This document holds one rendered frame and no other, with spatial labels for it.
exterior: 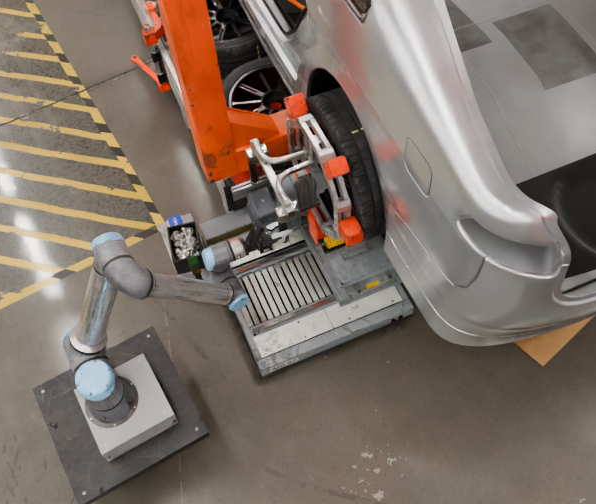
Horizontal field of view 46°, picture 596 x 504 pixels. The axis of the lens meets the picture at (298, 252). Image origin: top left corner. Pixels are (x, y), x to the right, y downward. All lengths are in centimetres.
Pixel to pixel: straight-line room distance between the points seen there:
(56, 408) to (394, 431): 153
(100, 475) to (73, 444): 19
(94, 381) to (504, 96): 206
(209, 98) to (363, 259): 112
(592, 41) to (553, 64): 24
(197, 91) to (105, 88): 189
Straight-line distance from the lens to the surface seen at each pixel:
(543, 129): 319
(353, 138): 279
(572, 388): 365
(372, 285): 352
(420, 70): 223
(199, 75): 302
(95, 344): 298
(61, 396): 337
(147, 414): 311
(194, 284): 272
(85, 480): 321
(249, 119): 340
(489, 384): 356
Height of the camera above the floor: 323
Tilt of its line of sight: 57 degrees down
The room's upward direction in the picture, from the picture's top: 6 degrees counter-clockwise
